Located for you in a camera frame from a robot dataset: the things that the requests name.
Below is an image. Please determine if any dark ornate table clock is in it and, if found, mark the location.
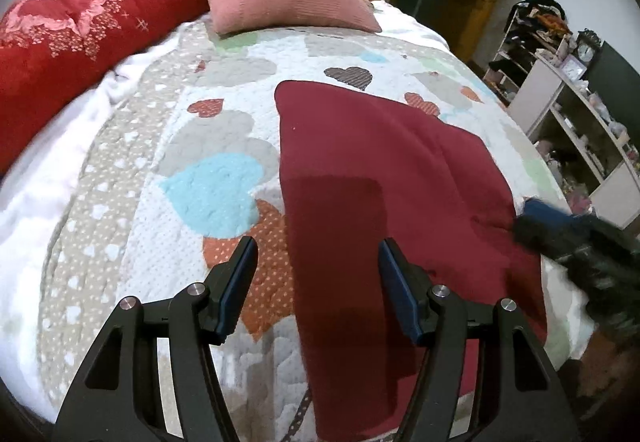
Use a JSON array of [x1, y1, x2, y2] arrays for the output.
[[575, 29, 602, 68]]

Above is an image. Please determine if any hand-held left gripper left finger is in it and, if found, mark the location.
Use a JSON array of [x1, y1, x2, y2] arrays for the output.
[[52, 235, 259, 442]]

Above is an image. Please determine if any white shelf unit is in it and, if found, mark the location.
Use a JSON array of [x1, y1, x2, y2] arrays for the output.
[[482, 0, 640, 229]]

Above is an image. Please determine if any red floral comforter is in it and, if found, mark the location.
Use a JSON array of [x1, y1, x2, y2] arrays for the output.
[[0, 0, 211, 175]]

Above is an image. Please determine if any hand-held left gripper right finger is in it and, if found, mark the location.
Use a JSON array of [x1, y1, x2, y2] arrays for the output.
[[377, 238, 581, 442]]

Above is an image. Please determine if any maroon sweater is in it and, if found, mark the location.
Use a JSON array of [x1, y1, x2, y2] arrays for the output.
[[274, 80, 549, 442]]

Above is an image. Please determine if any quilted heart-pattern bedspread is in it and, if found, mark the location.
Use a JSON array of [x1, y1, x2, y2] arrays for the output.
[[35, 17, 596, 442]]

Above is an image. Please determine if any small picture frame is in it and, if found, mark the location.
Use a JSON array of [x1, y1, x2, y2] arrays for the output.
[[560, 60, 587, 82]]

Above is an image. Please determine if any white fleece blanket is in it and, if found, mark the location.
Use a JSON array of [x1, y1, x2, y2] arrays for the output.
[[0, 0, 451, 423]]

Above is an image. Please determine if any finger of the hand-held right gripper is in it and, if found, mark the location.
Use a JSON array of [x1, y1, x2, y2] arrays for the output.
[[512, 199, 596, 255]]

